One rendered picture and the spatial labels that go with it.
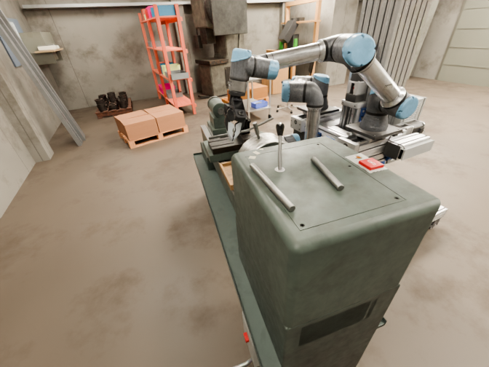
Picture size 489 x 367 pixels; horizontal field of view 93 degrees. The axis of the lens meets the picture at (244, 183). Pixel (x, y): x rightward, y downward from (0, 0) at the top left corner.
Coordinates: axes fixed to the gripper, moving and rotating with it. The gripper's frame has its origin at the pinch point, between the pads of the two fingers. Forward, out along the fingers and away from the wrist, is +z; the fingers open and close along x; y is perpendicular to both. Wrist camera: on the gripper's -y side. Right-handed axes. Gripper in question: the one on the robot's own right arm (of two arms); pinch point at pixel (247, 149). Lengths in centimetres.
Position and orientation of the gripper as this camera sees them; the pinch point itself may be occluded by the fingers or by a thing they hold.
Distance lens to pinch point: 143.4
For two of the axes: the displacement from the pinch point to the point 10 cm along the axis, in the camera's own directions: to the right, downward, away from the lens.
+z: -9.5, 2.1, -2.3
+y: -3.1, -5.1, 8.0
